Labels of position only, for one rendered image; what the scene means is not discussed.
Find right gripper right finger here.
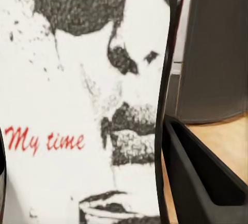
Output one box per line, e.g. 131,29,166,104
162,114,248,224

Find bottle of coffee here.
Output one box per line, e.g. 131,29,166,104
0,0,184,224

